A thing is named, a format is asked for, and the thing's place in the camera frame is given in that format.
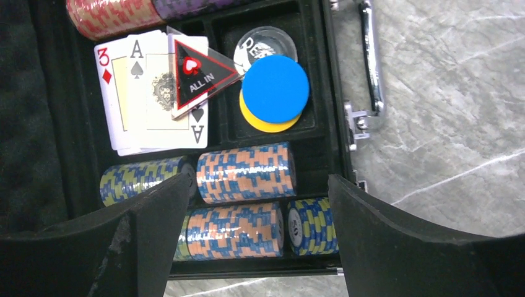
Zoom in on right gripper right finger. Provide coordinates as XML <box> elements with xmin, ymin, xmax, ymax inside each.
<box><xmin>328</xmin><ymin>174</ymin><xmax>524</xmax><ymax>296</ymax></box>

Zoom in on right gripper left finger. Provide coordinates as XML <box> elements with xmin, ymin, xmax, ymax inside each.
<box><xmin>1</xmin><ymin>174</ymin><xmax>191</xmax><ymax>296</ymax></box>

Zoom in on aluminium poker case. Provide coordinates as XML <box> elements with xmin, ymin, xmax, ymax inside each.
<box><xmin>0</xmin><ymin>0</ymin><xmax>386</xmax><ymax>280</ymax></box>

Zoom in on yellow round plastic disc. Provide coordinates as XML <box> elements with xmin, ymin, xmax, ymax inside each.
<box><xmin>239</xmin><ymin>90</ymin><xmax>302</xmax><ymax>133</ymax></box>

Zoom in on triangular all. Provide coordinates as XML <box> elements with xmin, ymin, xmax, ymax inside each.
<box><xmin>167</xmin><ymin>27</ymin><xmax>245</xmax><ymax>120</ymax></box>

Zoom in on blue round plastic disc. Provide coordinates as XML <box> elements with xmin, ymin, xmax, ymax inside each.
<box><xmin>241</xmin><ymin>55</ymin><xmax>310</xmax><ymax>123</ymax></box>

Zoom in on green blue chip row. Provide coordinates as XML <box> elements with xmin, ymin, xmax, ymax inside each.
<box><xmin>173</xmin><ymin>212</ymin><xmax>193</xmax><ymax>262</ymax></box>

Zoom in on blue yellow leaning chips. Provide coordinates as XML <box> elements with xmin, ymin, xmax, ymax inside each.
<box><xmin>287</xmin><ymin>197</ymin><xmax>339</xmax><ymax>256</ymax></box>

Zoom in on orange blue ten chips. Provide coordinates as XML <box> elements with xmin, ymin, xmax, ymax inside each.
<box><xmin>186</xmin><ymin>202</ymin><xmax>284</xmax><ymax>260</ymax></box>

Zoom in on playing card deck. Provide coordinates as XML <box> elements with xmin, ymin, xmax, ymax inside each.
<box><xmin>93</xmin><ymin>30</ymin><xmax>209</xmax><ymax>157</ymax></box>

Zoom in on red pink chip row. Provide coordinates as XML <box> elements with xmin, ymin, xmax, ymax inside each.
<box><xmin>66</xmin><ymin>0</ymin><xmax>165</xmax><ymax>41</ymax></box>

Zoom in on purple chip row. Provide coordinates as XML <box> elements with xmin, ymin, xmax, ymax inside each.
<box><xmin>152</xmin><ymin>0</ymin><xmax>249</xmax><ymax>20</ymax></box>

